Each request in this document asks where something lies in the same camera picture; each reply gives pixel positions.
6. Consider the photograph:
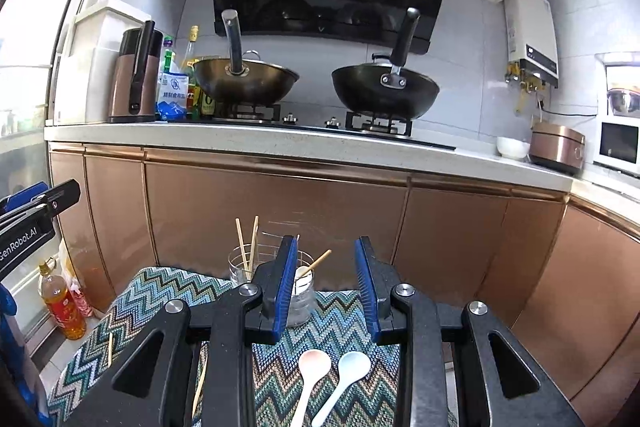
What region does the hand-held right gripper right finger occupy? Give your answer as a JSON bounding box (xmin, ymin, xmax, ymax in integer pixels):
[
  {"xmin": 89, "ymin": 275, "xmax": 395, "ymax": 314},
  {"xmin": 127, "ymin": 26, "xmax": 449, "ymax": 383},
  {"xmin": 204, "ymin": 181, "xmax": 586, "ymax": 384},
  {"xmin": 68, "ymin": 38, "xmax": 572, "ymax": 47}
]
[{"xmin": 354, "ymin": 235, "xmax": 587, "ymax": 427}]

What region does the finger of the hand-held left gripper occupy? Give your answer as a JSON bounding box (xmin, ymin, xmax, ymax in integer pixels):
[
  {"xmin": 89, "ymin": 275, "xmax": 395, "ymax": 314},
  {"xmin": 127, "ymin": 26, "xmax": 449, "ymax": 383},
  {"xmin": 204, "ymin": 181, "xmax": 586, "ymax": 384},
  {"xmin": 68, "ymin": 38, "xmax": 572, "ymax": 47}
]
[
  {"xmin": 0, "ymin": 183, "xmax": 50, "ymax": 215},
  {"xmin": 0, "ymin": 178, "xmax": 82, "ymax": 233}
]

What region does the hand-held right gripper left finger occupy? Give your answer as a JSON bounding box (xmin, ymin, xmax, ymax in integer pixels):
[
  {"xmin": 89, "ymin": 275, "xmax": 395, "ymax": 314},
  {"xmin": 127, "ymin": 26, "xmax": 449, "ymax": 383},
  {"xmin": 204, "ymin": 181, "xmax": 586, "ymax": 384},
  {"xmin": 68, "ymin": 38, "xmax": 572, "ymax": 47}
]
[{"xmin": 62, "ymin": 234, "xmax": 299, "ymax": 427}]

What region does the frosted drinking glass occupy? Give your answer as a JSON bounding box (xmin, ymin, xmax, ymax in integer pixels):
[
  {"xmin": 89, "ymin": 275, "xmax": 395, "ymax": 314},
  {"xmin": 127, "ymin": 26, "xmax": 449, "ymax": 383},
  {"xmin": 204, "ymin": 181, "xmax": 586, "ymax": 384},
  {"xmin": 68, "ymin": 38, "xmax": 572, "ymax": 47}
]
[{"xmin": 285, "ymin": 263, "xmax": 317, "ymax": 329}]

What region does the white ceramic spoon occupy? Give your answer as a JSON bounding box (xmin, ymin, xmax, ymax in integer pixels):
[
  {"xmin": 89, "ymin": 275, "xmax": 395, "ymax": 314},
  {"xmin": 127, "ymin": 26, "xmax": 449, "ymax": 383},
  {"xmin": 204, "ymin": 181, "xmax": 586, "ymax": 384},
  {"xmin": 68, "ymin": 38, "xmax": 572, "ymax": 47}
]
[{"xmin": 294, "ymin": 264, "xmax": 312, "ymax": 295}]

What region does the clear drinking glass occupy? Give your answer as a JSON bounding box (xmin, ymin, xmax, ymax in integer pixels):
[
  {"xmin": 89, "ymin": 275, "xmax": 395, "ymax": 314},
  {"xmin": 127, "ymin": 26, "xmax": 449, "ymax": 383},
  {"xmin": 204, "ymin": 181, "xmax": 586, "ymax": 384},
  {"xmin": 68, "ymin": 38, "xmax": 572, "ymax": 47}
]
[{"xmin": 228, "ymin": 245, "xmax": 279, "ymax": 286}]

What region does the zigzag patterned cloth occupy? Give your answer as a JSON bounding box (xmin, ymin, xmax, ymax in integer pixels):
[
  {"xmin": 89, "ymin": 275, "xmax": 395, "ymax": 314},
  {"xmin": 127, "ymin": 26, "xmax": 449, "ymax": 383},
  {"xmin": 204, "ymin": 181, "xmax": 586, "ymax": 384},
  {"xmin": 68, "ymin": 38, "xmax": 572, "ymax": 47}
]
[{"xmin": 46, "ymin": 265, "xmax": 460, "ymax": 427}]

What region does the white plastic spoon right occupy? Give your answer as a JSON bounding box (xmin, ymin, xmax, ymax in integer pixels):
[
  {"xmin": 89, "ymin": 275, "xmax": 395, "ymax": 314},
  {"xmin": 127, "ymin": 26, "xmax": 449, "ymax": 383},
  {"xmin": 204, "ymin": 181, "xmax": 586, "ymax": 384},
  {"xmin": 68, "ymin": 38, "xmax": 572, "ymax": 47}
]
[{"xmin": 310, "ymin": 351, "xmax": 372, "ymax": 427}]

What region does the red white plastic bag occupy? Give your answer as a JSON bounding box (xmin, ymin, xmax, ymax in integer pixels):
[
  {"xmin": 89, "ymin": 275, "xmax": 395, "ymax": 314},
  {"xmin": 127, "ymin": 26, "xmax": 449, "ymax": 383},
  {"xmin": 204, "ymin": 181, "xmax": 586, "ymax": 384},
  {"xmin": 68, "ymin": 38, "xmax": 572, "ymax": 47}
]
[{"xmin": 59, "ymin": 241, "xmax": 97, "ymax": 319}]

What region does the large cooking oil bottle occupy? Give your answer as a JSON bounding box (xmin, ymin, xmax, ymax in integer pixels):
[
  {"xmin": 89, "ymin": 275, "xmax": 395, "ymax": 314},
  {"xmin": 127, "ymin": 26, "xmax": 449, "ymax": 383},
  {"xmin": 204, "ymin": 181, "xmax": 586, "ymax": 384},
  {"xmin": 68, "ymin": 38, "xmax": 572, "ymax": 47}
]
[{"xmin": 37, "ymin": 256, "xmax": 87, "ymax": 342}]

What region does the copper kitchen base cabinet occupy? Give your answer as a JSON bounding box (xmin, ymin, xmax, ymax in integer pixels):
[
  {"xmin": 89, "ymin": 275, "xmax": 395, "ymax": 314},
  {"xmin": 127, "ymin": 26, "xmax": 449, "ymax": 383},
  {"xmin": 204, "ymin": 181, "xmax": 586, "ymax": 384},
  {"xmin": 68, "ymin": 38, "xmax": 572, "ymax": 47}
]
[{"xmin": 43, "ymin": 123, "xmax": 640, "ymax": 409}]

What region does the window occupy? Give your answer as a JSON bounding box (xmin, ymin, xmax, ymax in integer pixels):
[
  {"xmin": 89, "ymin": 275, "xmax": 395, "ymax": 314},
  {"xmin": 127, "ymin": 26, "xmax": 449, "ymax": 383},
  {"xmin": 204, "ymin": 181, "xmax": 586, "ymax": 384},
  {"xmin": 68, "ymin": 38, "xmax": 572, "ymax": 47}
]
[{"xmin": 0, "ymin": 0, "xmax": 122, "ymax": 208}]

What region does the white storage box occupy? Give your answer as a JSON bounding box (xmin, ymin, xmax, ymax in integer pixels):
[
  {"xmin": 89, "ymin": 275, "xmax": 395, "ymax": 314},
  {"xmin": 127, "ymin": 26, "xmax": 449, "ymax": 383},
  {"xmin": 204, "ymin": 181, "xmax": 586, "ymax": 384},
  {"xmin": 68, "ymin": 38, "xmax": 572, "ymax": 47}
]
[{"xmin": 52, "ymin": 0, "xmax": 154, "ymax": 126}]

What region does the blue white salt bag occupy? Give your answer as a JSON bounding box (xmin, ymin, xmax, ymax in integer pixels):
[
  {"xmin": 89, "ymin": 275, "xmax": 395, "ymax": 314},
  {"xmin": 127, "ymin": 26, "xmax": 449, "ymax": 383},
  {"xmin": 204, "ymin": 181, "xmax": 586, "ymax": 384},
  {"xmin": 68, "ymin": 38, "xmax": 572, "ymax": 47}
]
[{"xmin": 155, "ymin": 71, "xmax": 190, "ymax": 122}]

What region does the black gas stove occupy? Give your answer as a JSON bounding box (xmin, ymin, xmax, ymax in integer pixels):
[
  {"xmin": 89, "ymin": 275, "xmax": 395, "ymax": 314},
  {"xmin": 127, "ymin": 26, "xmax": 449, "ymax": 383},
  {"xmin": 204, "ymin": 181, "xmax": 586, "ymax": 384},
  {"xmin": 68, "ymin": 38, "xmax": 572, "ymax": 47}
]
[{"xmin": 199, "ymin": 101, "xmax": 457, "ymax": 151}]

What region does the yellow capped oil bottle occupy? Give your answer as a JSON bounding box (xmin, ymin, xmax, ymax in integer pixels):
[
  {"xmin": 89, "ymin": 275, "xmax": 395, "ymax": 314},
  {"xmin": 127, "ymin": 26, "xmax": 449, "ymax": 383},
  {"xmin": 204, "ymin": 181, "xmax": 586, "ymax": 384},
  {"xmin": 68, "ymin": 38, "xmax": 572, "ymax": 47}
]
[{"xmin": 180, "ymin": 25, "xmax": 202, "ymax": 118}]

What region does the black wok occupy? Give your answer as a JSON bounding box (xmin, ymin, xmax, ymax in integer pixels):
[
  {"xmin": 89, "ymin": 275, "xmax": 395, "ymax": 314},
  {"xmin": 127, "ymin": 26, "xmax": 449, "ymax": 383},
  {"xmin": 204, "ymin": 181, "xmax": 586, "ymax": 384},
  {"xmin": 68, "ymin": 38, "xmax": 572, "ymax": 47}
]
[{"xmin": 330, "ymin": 7, "xmax": 441, "ymax": 121}]

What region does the white bowl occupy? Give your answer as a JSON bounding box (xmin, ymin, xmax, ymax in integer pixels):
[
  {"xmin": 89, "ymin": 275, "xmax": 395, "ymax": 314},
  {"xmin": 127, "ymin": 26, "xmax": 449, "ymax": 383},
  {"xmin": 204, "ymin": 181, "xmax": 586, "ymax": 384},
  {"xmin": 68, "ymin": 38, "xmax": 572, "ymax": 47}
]
[{"xmin": 496, "ymin": 135, "xmax": 531, "ymax": 160}]

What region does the bronze wok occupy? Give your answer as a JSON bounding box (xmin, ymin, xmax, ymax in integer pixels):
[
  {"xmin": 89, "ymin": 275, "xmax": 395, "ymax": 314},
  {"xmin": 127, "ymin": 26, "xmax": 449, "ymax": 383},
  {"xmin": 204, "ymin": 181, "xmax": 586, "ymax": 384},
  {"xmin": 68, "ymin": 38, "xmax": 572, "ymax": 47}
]
[{"xmin": 192, "ymin": 9, "xmax": 301, "ymax": 106}]

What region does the copper rice cooker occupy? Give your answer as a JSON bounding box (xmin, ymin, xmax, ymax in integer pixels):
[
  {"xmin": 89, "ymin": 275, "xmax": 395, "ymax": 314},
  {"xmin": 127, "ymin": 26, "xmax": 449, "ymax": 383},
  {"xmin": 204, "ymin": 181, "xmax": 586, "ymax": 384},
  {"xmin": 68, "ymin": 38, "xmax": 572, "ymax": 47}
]
[{"xmin": 528, "ymin": 121, "xmax": 586, "ymax": 172}]

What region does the yellow gas pipe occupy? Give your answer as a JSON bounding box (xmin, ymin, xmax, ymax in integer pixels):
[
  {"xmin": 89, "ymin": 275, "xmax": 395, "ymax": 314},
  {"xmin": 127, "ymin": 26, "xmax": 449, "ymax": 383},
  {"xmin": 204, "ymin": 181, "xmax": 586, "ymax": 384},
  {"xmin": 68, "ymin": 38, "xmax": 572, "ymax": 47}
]
[{"xmin": 504, "ymin": 63, "xmax": 549, "ymax": 116}]

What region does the white microwave oven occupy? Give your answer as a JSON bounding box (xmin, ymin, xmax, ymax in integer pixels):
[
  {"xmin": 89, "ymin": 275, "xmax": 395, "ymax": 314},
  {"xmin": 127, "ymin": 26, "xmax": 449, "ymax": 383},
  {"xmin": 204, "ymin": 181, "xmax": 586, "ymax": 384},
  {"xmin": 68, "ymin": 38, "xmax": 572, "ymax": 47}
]
[{"xmin": 593, "ymin": 119, "xmax": 640, "ymax": 178}]

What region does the white water heater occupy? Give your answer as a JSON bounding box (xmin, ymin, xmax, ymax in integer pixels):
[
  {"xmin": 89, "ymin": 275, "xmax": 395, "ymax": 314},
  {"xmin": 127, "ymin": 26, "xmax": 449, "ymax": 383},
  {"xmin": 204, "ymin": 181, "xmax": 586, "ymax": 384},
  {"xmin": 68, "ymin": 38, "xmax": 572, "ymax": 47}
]
[{"xmin": 503, "ymin": 0, "xmax": 560, "ymax": 90}]

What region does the steel mixing bowl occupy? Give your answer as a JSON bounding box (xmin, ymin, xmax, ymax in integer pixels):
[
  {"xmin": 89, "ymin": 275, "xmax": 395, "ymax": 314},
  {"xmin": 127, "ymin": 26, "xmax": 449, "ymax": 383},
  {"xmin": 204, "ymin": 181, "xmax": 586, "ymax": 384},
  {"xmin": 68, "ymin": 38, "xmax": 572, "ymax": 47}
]
[{"xmin": 605, "ymin": 87, "xmax": 640, "ymax": 117}]

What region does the black power cable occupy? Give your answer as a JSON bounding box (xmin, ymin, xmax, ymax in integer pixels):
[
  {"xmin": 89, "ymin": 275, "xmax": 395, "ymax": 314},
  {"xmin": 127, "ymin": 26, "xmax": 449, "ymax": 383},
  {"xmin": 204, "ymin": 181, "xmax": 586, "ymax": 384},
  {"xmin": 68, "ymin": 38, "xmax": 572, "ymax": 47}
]
[{"xmin": 537, "ymin": 98, "xmax": 602, "ymax": 118}]

